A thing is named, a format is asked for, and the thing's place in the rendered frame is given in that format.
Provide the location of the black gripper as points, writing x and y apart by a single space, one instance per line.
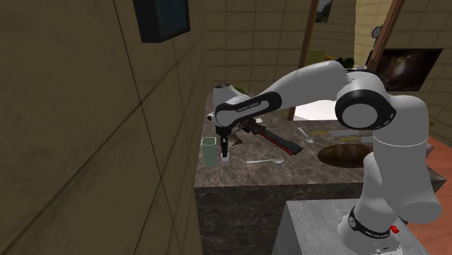
223 132

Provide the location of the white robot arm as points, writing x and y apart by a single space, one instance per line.
399 141

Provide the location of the pale green square cup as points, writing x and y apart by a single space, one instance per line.
209 153

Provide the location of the small white block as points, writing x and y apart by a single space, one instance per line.
225 161

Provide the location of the green round object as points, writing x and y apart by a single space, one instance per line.
241 89

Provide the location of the white spoon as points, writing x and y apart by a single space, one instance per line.
268 161

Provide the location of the black and red long tool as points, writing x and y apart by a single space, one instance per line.
279 141

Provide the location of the silver spoon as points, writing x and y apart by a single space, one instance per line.
305 135

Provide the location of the brown round sink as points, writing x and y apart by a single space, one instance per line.
344 155

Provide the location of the grey robot stand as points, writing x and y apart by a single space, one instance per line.
310 229

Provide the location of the brown wooden post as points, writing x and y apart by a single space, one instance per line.
307 35

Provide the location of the dark blue wall picture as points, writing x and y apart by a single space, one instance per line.
162 17

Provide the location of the small green wall picture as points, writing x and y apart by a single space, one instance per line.
323 10

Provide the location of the round wall clock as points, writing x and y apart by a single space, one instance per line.
376 31

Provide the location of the dark brown wall picture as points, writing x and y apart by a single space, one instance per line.
406 67

